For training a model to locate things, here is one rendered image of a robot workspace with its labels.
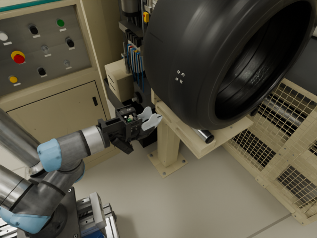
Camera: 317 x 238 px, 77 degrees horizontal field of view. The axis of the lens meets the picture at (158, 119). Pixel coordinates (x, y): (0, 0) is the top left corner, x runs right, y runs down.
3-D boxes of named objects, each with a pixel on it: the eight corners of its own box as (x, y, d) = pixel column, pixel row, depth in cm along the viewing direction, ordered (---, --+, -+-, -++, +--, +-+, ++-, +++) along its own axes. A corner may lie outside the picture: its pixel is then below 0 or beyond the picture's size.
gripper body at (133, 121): (145, 118, 56) (104, 133, 50) (143, 138, 62) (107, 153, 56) (132, 102, 60) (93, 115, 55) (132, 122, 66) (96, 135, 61)
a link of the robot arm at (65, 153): (41, 154, 54) (32, 139, 48) (81, 140, 59) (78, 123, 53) (50, 179, 51) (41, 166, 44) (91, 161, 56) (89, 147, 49)
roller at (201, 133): (167, 93, 103) (161, 98, 103) (165, 88, 100) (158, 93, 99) (214, 139, 84) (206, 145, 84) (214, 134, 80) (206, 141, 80)
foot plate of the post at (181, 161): (146, 155, 180) (146, 154, 179) (170, 141, 190) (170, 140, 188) (163, 178, 166) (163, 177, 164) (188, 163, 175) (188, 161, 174)
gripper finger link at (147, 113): (163, 105, 63) (138, 114, 59) (161, 118, 68) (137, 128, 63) (158, 99, 65) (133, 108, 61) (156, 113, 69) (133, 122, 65)
